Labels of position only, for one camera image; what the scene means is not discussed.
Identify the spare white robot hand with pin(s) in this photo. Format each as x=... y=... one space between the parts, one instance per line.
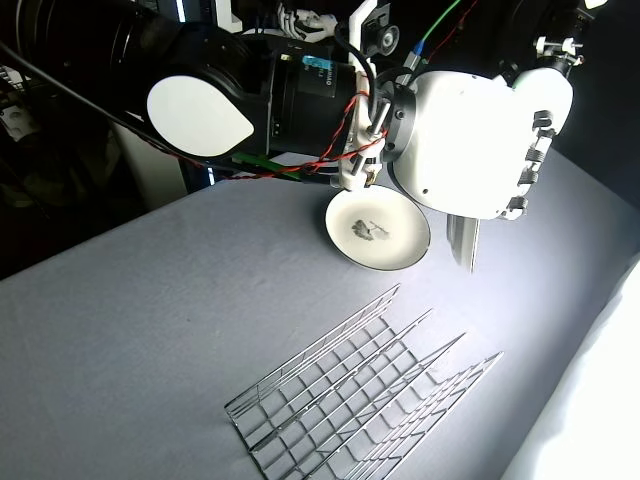
x=310 y=22

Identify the white robot torso column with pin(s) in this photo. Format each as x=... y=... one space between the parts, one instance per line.
x=150 y=170

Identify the white plate with dark rim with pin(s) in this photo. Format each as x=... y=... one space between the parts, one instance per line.
x=380 y=235
x=462 y=240

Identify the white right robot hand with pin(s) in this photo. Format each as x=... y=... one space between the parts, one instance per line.
x=460 y=140

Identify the background person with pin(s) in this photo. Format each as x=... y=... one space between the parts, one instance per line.
x=55 y=170

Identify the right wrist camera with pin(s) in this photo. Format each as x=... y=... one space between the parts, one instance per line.
x=385 y=36

